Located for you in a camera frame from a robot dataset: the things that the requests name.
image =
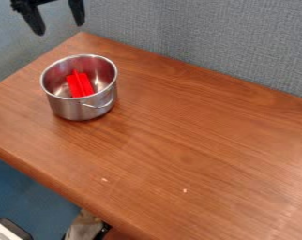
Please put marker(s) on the red star-shaped block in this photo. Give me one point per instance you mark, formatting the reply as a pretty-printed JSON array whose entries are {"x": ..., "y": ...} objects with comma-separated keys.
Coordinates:
[{"x": 79, "y": 84}]

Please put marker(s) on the beige cloth under table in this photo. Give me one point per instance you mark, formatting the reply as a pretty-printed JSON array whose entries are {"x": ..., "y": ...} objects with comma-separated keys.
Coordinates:
[{"x": 86, "y": 226}]

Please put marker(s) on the metal pot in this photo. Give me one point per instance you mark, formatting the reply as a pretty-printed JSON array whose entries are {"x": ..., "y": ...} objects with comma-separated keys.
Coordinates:
[{"x": 81, "y": 108}]

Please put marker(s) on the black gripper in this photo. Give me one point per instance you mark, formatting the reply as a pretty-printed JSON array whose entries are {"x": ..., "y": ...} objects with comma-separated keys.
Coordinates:
[{"x": 28, "y": 9}]

